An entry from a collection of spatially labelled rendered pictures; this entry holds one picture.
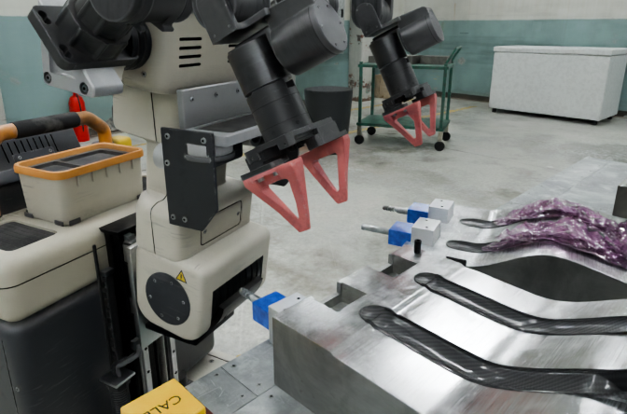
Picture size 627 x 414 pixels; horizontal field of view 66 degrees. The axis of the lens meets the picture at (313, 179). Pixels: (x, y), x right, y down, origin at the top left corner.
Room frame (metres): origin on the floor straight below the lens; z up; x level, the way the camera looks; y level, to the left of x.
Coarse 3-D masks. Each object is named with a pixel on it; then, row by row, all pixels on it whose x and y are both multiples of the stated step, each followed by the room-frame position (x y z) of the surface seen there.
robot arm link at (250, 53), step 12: (252, 36) 0.55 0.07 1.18; (264, 36) 0.53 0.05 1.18; (240, 48) 0.53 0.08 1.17; (252, 48) 0.52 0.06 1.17; (264, 48) 0.53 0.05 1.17; (240, 60) 0.53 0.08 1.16; (252, 60) 0.52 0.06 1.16; (264, 60) 0.52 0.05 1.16; (276, 60) 0.53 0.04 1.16; (240, 72) 0.53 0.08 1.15; (252, 72) 0.52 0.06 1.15; (264, 72) 0.52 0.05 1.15; (276, 72) 0.52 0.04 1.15; (288, 72) 0.54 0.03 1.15; (240, 84) 0.53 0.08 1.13; (252, 84) 0.52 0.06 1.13; (264, 84) 0.52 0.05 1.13
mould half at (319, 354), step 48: (384, 288) 0.52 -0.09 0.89; (480, 288) 0.53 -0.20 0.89; (288, 336) 0.44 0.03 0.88; (336, 336) 0.43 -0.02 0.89; (384, 336) 0.43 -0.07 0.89; (480, 336) 0.44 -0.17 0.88; (528, 336) 0.43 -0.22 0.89; (576, 336) 0.41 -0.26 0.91; (624, 336) 0.38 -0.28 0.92; (288, 384) 0.44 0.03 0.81; (336, 384) 0.40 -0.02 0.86; (384, 384) 0.36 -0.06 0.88; (432, 384) 0.36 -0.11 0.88; (480, 384) 0.36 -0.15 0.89
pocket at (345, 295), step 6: (342, 288) 0.54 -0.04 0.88; (348, 288) 0.53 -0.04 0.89; (354, 288) 0.52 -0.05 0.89; (336, 294) 0.53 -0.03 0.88; (342, 294) 0.54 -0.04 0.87; (348, 294) 0.53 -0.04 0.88; (354, 294) 0.52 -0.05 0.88; (360, 294) 0.52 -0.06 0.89; (366, 294) 0.51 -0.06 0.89; (324, 300) 0.52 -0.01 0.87; (330, 300) 0.52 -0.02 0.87; (336, 300) 0.53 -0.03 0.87; (342, 300) 0.54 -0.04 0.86; (348, 300) 0.53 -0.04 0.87; (354, 300) 0.52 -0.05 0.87; (330, 306) 0.52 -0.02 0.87; (336, 306) 0.53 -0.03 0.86; (342, 306) 0.53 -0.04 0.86
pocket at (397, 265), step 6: (390, 258) 0.61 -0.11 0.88; (396, 258) 0.61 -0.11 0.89; (402, 258) 0.60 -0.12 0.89; (390, 264) 0.61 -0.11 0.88; (396, 264) 0.61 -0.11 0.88; (402, 264) 0.60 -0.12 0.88; (408, 264) 0.60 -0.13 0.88; (414, 264) 0.59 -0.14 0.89; (378, 270) 0.59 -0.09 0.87; (384, 270) 0.60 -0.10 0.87; (390, 270) 0.61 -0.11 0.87; (396, 270) 0.61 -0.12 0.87; (402, 270) 0.60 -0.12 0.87; (396, 276) 0.60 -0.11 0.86
